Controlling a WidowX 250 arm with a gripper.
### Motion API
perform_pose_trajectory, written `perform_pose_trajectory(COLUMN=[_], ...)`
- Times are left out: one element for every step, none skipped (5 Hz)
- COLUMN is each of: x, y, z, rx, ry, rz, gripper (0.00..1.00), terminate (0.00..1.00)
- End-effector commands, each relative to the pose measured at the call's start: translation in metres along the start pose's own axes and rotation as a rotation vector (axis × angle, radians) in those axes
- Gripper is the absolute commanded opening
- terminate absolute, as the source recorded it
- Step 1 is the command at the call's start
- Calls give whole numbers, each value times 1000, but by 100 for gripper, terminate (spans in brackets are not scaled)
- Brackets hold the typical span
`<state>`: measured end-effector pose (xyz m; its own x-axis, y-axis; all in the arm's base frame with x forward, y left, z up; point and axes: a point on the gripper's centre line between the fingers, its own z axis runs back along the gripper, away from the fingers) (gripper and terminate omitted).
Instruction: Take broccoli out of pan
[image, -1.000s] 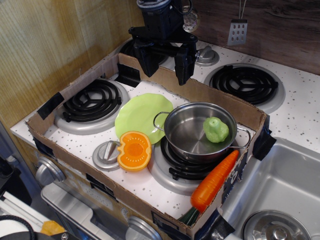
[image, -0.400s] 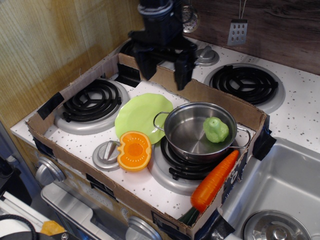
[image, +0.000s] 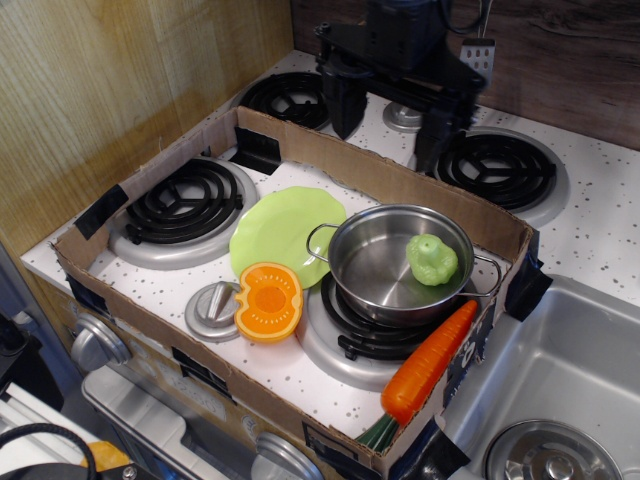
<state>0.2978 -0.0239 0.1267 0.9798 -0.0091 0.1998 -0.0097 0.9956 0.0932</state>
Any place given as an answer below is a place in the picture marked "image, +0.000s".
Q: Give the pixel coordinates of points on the grey stove knob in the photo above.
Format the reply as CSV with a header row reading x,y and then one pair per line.
x,y
401,118
210,312

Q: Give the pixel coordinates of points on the grey stove knob back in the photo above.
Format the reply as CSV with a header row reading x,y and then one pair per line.
x,y
401,118

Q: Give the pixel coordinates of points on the silver sink basin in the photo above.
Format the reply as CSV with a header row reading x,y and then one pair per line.
x,y
574,360

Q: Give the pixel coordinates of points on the silver oven knob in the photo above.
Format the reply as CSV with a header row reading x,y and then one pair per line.
x,y
278,459
96,345

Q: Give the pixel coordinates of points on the hanging metal slotted spatula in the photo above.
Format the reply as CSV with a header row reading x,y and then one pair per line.
x,y
478,52

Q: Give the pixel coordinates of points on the light green plastic plate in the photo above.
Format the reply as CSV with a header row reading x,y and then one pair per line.
x,y
288,227

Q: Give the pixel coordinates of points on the front right black burner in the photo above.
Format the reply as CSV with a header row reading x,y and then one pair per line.
x,y
351,348

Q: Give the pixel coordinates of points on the small orange yellow object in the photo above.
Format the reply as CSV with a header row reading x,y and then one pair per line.
x,y
107,456

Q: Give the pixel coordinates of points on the grey stove knob front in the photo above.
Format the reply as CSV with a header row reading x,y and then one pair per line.
x,y
210,312

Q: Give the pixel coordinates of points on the front left black burner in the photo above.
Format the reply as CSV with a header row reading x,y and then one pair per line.
x,y
187,219

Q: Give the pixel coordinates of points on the silver oven door handle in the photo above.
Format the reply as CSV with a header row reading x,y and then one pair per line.
x,y
152,420

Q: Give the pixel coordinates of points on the brown cardboard fence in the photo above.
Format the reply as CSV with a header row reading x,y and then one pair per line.
x,y
241,386

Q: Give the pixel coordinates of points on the silver oven knob left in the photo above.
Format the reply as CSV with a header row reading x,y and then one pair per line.
x,y
96,345

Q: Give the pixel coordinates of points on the back right black burner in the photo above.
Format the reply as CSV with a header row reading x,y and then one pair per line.
x,y
509,169

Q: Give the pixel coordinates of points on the orange toy pumpkin slice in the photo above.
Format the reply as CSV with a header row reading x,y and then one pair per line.
x,y
270,303

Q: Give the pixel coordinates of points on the light green toy broccoli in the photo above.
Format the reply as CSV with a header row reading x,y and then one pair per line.
x,y
432,262

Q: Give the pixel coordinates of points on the silver sink drain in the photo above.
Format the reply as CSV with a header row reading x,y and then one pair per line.
x,y
544,449

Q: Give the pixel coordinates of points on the silver oven knob right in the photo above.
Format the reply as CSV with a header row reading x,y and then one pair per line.
x,y
278,459

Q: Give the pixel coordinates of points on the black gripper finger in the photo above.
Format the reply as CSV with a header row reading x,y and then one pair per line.
x,y
441,122
346,100

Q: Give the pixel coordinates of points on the orange toy carrot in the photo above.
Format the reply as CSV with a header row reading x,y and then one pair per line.
x,y
413,383

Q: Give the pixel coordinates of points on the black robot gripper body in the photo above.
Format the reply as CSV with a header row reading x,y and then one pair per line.
x,y
403,46

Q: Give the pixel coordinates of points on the stainless steel pan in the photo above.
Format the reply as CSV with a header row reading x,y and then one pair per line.
x,y
366,255

